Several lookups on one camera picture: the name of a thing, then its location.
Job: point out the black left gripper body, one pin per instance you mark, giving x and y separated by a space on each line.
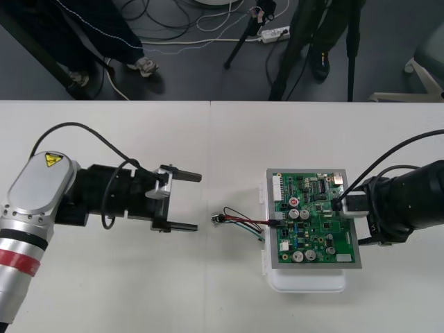
138 194

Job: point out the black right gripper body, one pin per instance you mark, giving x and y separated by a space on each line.
374 225

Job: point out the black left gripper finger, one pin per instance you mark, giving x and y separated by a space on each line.
187 176
182 228

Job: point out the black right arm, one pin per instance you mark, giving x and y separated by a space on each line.
416 201

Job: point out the silver and black left arm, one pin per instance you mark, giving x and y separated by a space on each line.
38 187

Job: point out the milky plastic box with lid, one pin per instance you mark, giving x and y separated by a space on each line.
305 281

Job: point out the small black tripod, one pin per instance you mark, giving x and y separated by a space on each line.
239 40

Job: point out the tall black tripod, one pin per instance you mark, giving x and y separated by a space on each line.
351 69

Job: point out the pale chair with white base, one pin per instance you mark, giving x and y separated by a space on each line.
425 74

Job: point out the white power strip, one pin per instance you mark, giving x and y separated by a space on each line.
274 34

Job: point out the person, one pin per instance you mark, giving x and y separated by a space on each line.
86 34
326 21

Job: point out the white round base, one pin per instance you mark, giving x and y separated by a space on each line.
218 2

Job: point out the black stand leg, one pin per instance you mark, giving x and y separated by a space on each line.
38 48

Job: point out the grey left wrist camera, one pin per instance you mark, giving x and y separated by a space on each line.
163 189

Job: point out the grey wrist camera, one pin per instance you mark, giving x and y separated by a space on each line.
355 206
163 189

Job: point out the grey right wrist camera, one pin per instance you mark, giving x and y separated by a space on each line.
355 206

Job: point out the green circuit board grey frame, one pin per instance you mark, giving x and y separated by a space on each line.
312 229

